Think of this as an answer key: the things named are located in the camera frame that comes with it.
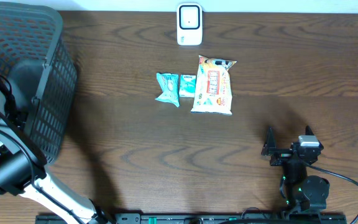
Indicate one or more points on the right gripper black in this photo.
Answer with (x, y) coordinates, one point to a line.
(282, 155)

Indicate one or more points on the yellow snack bag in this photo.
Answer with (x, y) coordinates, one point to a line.
(213, 92)

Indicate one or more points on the teal tissue pack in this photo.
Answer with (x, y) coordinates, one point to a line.
(187, 86)

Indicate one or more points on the teal snack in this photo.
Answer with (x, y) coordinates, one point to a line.
(169, 86)

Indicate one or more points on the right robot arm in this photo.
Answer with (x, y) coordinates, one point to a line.
(304, 193)

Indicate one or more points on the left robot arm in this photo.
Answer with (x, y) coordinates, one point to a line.
(23, 169)

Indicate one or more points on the white barcode scanner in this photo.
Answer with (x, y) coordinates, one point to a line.
(189, 24)

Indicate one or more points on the grey plastic mesh basket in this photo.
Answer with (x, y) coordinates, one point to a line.
(36, 62)

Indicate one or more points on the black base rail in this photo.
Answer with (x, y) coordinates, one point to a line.
(250, 217)

